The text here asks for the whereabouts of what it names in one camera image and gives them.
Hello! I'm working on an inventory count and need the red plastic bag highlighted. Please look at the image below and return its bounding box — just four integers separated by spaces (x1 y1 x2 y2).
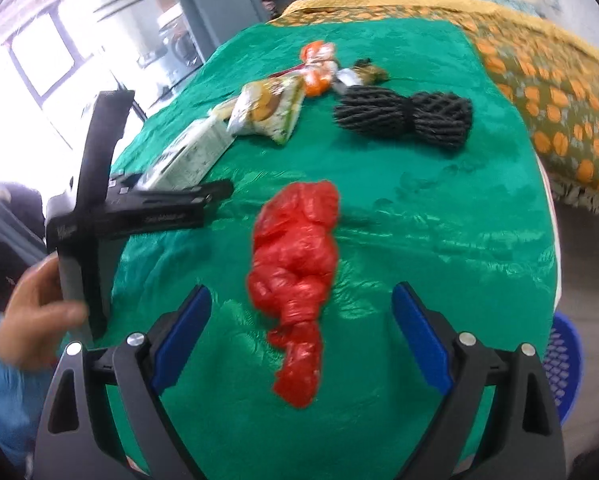
247 180 341 408

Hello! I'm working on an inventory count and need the yellow snack packet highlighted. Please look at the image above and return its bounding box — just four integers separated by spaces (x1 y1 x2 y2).
210 74 305 146

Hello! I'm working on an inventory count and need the dark jacket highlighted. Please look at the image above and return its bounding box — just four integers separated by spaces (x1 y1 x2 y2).
0 182 48 311

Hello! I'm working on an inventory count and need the grey-blue curtain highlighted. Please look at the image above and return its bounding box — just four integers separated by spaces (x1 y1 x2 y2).
164 0 270 68

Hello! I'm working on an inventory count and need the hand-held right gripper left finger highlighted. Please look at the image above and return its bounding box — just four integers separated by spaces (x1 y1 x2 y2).
34 284 213 480

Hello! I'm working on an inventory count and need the black framed window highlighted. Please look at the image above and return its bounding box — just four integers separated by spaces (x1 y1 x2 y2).
0 5 80 106

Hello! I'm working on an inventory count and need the black foam net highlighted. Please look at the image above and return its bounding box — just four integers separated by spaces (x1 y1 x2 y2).
333 86 474 153

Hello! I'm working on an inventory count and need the green patterned cloth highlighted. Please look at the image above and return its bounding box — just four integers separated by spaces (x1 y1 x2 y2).
104 20 559 480

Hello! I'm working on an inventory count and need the person's left forearm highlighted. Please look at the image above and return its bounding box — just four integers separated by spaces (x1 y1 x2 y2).
0 307 55 466

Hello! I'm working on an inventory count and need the pink striped cloth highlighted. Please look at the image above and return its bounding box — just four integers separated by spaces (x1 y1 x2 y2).
539 160 565 311

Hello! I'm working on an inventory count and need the yellow blanket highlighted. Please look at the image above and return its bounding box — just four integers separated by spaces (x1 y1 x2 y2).
267 0 599 76

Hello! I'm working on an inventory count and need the floral bed skirt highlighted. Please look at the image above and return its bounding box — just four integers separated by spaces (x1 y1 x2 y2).
549 175 599 216

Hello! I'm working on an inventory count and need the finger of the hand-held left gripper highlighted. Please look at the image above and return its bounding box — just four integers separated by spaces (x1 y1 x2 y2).
127 178 235 211

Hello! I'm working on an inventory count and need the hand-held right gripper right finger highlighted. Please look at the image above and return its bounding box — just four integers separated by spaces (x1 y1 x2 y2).
392 281 566 480

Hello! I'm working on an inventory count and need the person's left hand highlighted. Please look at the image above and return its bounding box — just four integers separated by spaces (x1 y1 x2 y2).
0 252 91 373

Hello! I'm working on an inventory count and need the olive and silver wrapper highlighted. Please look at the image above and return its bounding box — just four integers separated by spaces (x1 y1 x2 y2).
337 59 390 87

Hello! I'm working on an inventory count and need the orange floral quilt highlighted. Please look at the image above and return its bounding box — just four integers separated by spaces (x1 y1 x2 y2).
459 5 599 196

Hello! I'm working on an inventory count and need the blue plastic basket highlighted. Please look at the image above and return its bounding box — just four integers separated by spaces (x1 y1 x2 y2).
542 310 585 428

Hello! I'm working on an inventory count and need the washing machine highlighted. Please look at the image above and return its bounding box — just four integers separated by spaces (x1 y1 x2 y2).
157 15 203 73

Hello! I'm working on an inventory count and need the orange snack wrapper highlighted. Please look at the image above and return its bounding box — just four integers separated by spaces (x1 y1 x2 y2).
299 40 340 98

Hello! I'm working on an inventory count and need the white and green milk carton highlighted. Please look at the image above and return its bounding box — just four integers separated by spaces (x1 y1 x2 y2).
140 119 238 192

